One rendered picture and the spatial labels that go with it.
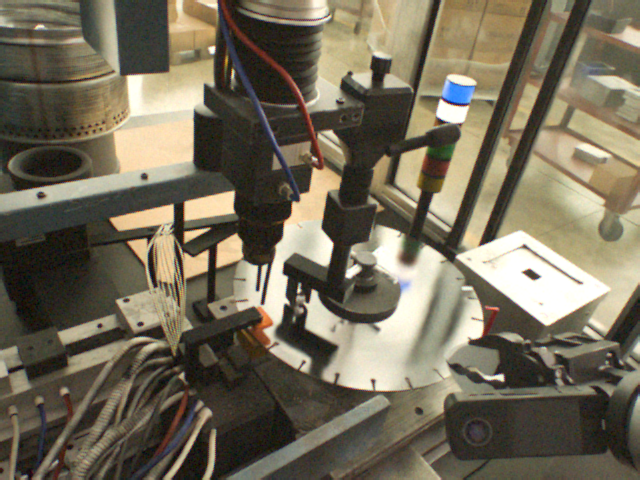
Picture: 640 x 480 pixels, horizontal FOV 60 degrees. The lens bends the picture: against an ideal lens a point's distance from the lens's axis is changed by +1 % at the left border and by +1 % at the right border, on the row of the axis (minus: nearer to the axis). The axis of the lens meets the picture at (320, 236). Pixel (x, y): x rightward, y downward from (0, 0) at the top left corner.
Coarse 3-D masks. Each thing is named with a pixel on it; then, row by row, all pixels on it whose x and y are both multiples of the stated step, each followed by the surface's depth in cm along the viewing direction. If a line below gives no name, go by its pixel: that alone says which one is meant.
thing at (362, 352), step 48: (288, 240) 79; (384, 240) 82; (240, 288) 69; (432, 288) 75; (288, 336) 63; (336, 336) 65; (384, 336) 66; (432, 336) 67; (480, 336) 68; (336, 384) 59; (384, 384) 60; (432, 384) 61
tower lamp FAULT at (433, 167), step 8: (424, 160) 91; (432, 160) 89; (440, 160) 89; (448, 160) 90; (424, 168) 91; (432, 168) 90; (440, 168) 90; (448, 168) 91; (432, 176) 91; (440, 176) 91
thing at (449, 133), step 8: (432, 128) 51; (440, 128) 51; (448, 128) 51; (456, 128) 51; (424, 136) 51; (432, 136) 51; (440, 136) 51; (448, 136) 51; (456, 136) 51; (392, 144) 50; (400, 144) 50; (408, 144) 50; (416, 144) 50; (424, 144) 51; (432, 144) 51; (440, 144) 51; (392, 152) 49; (400, 152) 50
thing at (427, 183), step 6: (420, 168) 93; (420, 174) 93; (426, 174) 91; (420, 180) 93; (426, 180) 92; (432, 180) 91; (438, 180) 91; (444, 180) 93; (420, 186) 93; (426, 186) 92; (432, 186) 92; (438, 186) 92; (432, 192) 93; (438, 192) 93
